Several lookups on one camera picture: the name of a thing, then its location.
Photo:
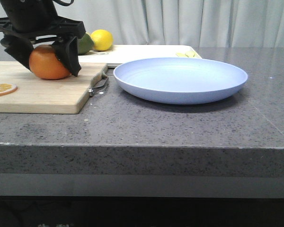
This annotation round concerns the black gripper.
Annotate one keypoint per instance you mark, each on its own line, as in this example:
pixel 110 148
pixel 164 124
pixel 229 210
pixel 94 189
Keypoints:
pixel 37 21

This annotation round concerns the orange fruit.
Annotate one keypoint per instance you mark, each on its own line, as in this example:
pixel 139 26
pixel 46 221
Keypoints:
pixel 44 63

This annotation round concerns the light blue plate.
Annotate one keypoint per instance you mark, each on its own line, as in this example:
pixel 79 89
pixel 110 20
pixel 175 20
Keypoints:
pixel 180 81

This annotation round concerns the white plastic tray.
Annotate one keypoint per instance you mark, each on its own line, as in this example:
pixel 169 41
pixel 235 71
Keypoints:
pixel 119 54

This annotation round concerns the green lime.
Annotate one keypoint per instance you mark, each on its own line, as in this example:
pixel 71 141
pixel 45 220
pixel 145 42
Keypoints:
pixel 85 44

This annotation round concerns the wooden cutting board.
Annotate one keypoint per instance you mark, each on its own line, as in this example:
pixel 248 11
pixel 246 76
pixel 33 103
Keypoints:
pixel 35 95

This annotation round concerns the orange slice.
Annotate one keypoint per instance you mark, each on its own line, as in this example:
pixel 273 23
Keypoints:
pixel 7 88

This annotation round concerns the yellow lemon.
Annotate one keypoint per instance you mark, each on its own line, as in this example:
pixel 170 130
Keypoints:
pixel 102 39

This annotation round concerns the white curtain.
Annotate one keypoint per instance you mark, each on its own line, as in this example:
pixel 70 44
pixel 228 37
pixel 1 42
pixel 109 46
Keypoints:
pixel 197 23

